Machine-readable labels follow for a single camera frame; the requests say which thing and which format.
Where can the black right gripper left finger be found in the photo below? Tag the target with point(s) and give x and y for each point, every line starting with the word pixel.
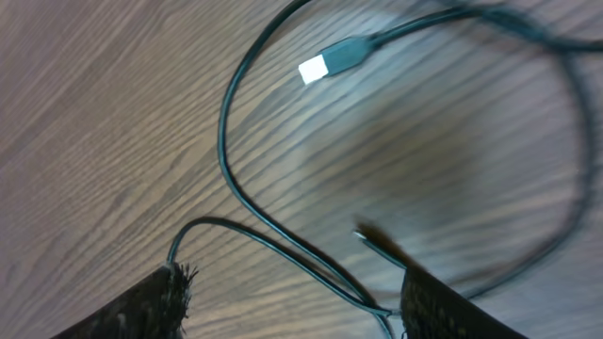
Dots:
pixel 154 308

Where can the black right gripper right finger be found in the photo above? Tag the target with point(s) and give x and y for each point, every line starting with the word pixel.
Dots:
pixel 432 310

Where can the black cable white-tipped plug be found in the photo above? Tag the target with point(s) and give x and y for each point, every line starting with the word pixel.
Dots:
pixel 353 51

